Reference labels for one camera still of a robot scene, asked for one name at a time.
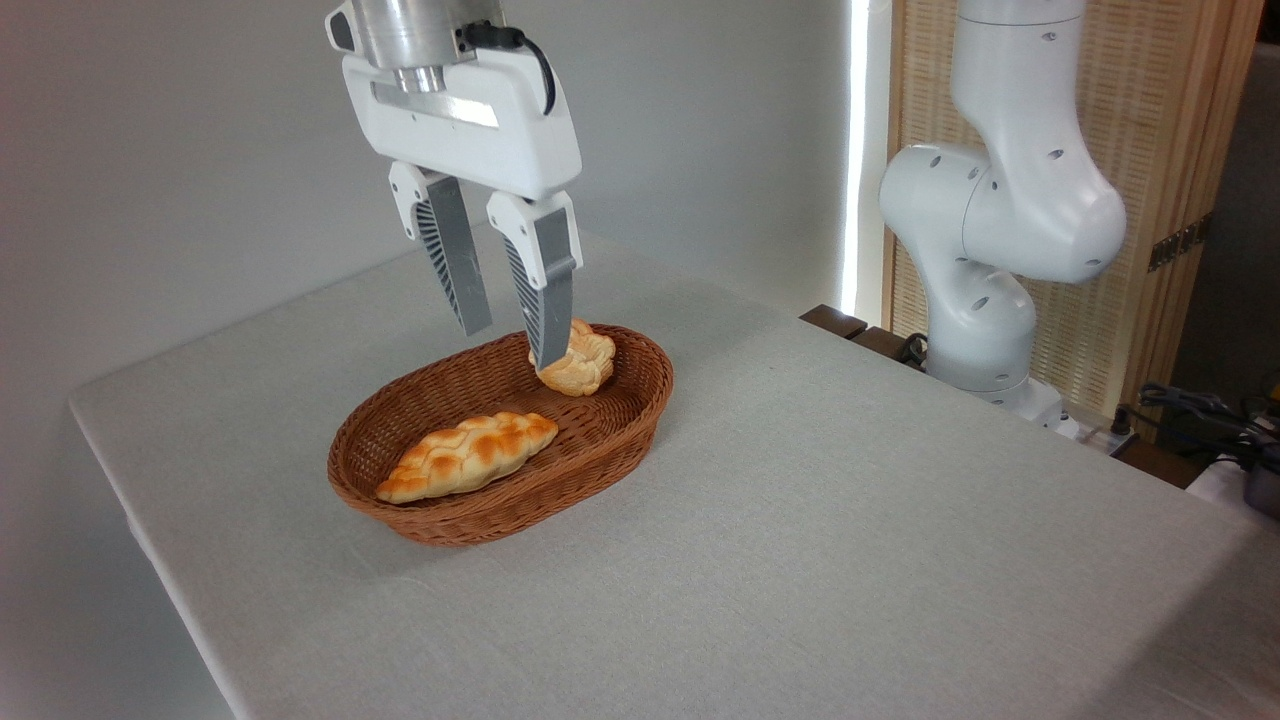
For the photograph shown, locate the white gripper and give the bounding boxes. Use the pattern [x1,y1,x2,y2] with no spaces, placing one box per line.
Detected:
[325,2,584,372]

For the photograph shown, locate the round golden bread bun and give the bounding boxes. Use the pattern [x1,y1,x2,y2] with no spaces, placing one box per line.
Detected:
[528,319,617,398]

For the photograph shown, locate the braided golden bread loaf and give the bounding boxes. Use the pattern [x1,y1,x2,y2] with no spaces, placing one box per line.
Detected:
[375,411,559,505]

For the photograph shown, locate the brown wicker basket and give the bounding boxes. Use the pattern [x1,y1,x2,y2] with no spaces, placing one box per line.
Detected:
[327,323,675,548]

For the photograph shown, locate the dark brown wooden block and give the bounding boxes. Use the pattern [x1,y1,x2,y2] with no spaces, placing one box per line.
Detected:
[800,305,869,341]
[850,326,929,373]

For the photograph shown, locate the grey tablecloth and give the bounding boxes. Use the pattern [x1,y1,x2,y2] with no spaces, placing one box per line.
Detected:
[68,222,1280,720]

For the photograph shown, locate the dark metal screen hinge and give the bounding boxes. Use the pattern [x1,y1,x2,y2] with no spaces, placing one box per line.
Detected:
[1148,213,1213,273]

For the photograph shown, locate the wooden rattan folding screen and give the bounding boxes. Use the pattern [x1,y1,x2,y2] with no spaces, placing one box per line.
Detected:
[885,0,1266,441]

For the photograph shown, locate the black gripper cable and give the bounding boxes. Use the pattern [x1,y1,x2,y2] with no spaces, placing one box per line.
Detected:
[460,20,557,117]

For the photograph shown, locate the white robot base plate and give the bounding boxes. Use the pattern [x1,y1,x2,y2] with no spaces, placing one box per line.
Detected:
[1000,380,1141,458]

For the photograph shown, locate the black cable bundle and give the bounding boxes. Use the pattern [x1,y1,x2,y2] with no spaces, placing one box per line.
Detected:
[1112,383,1280,473]

